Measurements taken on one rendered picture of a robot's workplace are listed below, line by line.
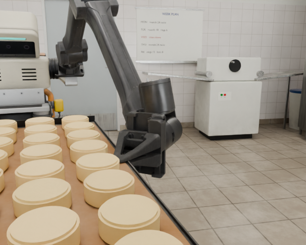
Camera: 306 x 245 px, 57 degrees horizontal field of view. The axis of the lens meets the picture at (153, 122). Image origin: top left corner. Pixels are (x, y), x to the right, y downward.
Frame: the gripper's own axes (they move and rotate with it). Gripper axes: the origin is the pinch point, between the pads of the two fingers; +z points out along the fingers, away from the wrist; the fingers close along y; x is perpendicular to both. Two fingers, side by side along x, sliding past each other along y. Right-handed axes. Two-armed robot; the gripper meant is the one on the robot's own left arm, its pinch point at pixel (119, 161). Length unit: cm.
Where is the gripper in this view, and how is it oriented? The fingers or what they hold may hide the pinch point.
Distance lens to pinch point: 38.5
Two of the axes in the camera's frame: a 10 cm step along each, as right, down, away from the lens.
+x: -9.2, -0.8, 3.8
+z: -3.9, 2.0, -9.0
